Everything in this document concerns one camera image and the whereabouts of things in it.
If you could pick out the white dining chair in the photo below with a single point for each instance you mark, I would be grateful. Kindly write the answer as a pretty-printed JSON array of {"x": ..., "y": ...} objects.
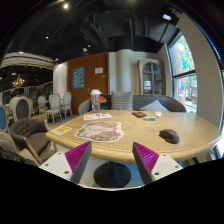
[
  {"x": 66, "y": 104},
  {"x": 55, "y": 106}
]

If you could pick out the grey sofa bench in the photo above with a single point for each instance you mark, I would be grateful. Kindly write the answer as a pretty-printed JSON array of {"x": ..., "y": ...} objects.
[{"x": 142, "y": 100}]

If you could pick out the black computer mouse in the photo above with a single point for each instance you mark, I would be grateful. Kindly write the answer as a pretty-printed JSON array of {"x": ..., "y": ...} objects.
[{"x": 169, "y": 136}]

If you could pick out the clear plastic tumbler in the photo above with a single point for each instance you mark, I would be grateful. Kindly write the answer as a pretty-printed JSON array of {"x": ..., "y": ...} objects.
[{"x": 95, "y": 100}]

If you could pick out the blue wall poster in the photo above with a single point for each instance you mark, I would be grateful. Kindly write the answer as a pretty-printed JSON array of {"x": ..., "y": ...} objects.
[{"x": 78, "y": 77}]

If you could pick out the white cushion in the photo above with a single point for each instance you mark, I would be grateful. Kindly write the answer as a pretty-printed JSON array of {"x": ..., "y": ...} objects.
[{"x": 154, "y": 106}]

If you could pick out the arched wooden cabinet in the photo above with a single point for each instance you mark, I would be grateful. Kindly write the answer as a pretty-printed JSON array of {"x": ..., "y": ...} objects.
[{"x": 151, "y": 77}]

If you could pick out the blue-back chair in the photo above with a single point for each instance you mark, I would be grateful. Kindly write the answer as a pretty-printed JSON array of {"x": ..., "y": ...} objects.
[{"x": 3, "y": 120}]

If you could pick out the striped cushion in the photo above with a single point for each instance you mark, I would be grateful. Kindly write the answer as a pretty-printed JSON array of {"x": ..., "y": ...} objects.
[{"x": 122, "y": 100}]

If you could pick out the dark grey tufted armchair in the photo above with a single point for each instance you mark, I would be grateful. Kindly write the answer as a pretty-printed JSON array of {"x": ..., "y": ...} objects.
[{"x": 30, "y": 133}]

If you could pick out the small teal packet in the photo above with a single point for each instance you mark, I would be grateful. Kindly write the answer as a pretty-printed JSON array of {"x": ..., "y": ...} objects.
[{"x": 150, "y": 118}]

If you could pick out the black and red box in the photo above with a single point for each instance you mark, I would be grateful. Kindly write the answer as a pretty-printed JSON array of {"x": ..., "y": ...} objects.
[{"x": 138, "y": 114}]

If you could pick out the oval-back grey chair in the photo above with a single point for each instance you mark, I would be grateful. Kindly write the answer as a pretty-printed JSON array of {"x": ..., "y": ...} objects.
[{"x": 21, "y": 107}]

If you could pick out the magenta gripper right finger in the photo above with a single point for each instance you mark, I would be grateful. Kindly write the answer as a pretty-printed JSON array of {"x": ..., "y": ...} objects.
[{"x": 151, "y": 165}]

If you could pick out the white paper menu sheet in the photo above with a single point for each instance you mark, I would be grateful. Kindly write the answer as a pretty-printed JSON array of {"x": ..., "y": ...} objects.
[{"x": 95, "y": 116}]

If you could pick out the large window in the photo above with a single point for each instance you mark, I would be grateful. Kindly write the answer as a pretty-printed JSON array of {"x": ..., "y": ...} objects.
[{"x": 183, "y": 72}]

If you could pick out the chandelier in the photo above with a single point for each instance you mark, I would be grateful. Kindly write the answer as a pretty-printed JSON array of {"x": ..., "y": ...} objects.
[{"x": 18, "y": 82}]

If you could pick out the yellow card sticker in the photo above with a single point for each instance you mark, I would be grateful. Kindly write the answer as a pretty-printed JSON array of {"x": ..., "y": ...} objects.
[{"x": 61, "y": 130}]

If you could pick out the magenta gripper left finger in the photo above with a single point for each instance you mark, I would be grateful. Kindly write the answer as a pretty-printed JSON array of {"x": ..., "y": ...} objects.
[{"x": 69, "y": 165}]

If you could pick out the round wooden table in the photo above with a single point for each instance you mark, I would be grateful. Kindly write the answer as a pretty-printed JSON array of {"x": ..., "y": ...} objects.
[{"x": 196, "y": 136}]

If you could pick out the small beige round object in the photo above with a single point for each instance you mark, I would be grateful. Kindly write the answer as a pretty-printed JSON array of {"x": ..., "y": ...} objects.
[{"x": 158, "y": 114}]

